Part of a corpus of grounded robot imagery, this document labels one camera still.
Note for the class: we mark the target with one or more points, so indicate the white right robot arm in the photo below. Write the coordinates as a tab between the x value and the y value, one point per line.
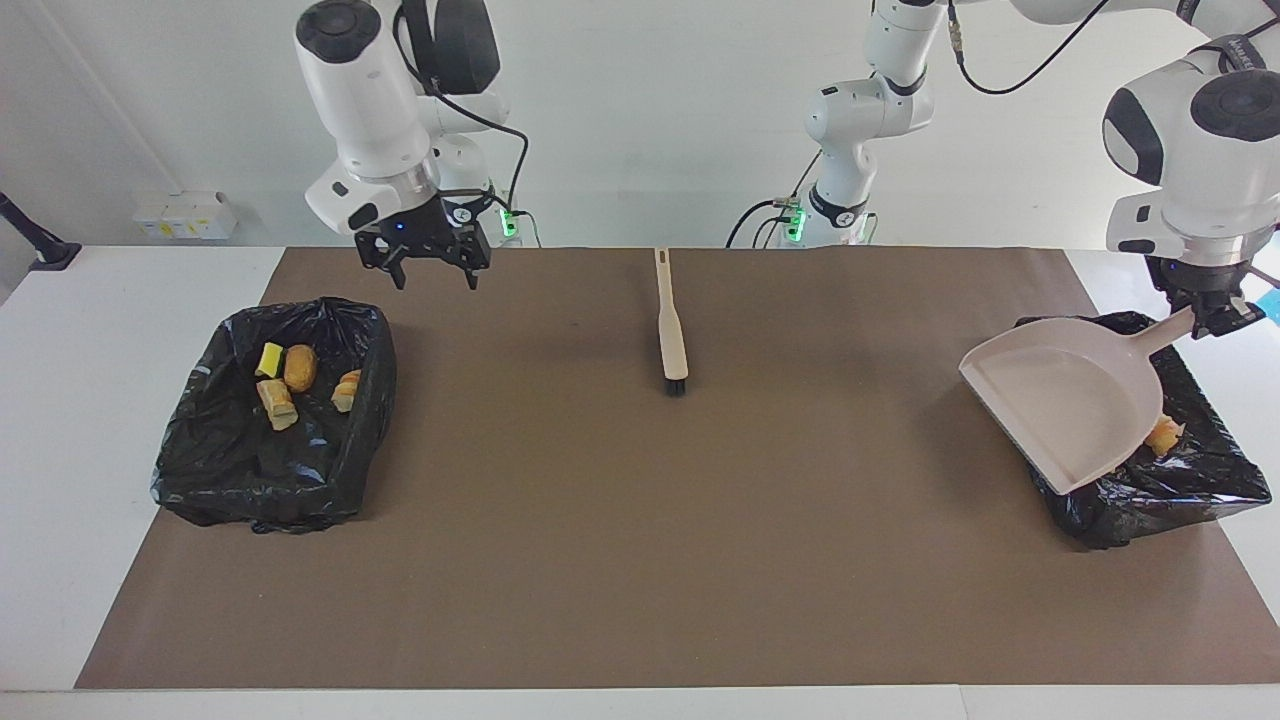
365	110

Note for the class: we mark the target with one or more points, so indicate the brown table mat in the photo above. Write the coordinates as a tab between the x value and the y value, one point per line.
640	600

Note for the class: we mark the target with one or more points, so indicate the yellow green scouring sponge piece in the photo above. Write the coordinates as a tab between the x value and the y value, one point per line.
269	360

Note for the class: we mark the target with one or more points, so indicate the white wall socket box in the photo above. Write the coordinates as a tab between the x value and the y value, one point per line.
185	215

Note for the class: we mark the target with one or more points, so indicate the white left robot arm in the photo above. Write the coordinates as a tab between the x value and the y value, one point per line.
1215	170

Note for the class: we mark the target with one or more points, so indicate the beige plastic dustpan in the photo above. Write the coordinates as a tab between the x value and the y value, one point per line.
1060	400

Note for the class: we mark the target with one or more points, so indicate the black camera stand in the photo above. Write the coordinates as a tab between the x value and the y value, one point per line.
60	256

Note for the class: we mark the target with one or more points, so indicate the beige hand brush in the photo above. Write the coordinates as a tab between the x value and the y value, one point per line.
672	340

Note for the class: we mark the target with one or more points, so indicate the brown round bread roll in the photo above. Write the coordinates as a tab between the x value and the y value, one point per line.
300	368

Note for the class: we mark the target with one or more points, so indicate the blue object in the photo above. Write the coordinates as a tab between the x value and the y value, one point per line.
1274	306

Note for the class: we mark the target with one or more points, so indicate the black bag lined bin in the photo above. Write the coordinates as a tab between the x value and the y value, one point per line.
1200	492
230	470

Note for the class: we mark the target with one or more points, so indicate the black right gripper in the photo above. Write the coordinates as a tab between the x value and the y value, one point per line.
425	230

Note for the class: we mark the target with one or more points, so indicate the croissant piece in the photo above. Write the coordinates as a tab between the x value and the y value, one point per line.
1165	437
347	392
277	405

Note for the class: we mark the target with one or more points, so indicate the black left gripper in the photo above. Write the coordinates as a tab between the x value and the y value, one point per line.
1205	280

